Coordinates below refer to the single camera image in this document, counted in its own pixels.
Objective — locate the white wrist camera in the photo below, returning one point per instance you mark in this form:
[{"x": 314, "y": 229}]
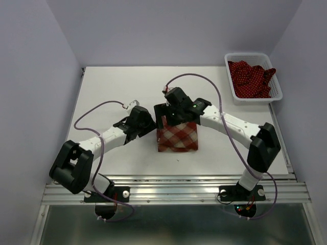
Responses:
[
  {"x": 167, "y": 90},
  {"x": 130, "y": 105}
]

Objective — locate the red beige plaid skirt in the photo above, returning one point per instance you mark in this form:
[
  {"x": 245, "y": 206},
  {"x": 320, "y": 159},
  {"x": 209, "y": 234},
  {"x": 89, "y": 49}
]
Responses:
[{"x": 179, "y": 139}]

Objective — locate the red white polka-dot skirt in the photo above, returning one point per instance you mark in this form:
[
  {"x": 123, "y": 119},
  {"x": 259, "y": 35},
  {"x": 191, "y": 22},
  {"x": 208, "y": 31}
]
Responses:
[{"x": 250, "y": 82}]

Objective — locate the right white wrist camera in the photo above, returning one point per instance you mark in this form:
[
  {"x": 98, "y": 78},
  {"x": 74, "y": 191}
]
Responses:
[{"x": 167, "y": 90}]

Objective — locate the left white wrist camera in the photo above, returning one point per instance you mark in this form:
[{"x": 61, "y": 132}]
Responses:
[{"x": 130, "y": 105}]

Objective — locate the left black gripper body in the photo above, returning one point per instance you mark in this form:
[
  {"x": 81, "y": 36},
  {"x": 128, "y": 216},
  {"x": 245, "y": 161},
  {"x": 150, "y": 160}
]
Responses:
[{"x": 147, "y": 126}]

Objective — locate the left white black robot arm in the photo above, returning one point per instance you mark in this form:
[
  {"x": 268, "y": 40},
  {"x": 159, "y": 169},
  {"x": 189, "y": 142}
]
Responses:
[{"x": 73, "y": 164}]

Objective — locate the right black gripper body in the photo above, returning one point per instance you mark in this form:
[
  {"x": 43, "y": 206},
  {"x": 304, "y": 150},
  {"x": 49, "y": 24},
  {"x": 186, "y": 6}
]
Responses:
[{"x": 173, "y": 115}]

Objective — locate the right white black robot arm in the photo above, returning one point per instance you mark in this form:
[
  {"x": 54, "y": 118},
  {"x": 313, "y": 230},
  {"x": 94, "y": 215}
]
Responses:
[{"x": 261, "y": 140}]

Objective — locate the aluminium mounting rail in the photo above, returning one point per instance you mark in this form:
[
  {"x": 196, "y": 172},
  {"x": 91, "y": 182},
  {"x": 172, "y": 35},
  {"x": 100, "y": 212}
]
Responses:
[{"x": 203, "y": 189}]

